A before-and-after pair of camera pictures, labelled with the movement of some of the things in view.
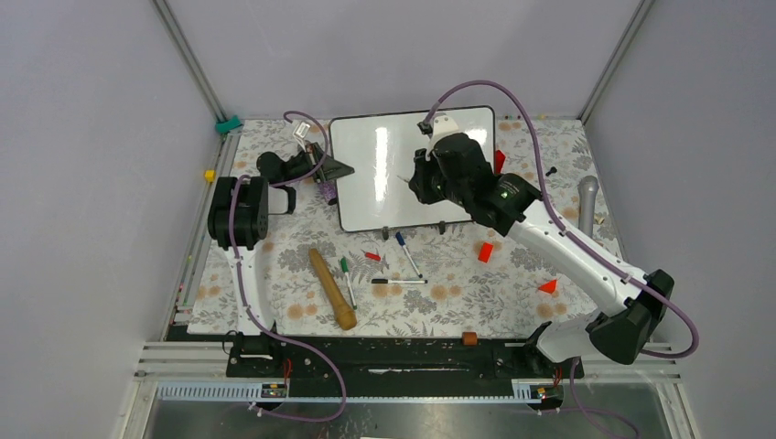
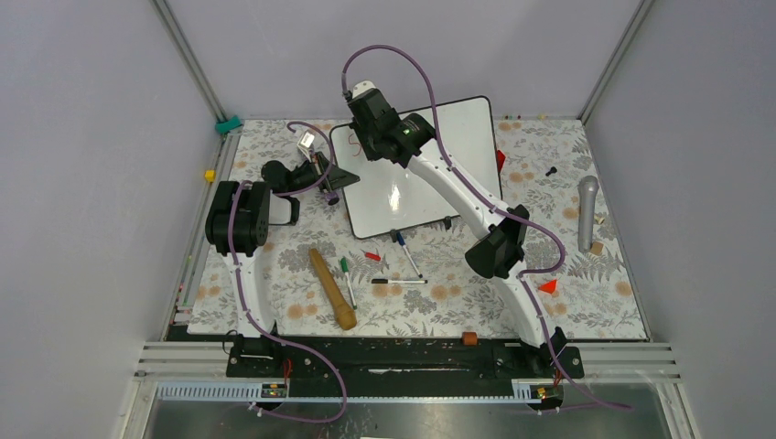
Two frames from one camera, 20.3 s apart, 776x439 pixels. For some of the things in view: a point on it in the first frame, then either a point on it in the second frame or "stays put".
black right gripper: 419,182 -> 372,155
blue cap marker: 403,242 stays put
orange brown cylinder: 469,338 stays put
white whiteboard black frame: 371,157 stays put
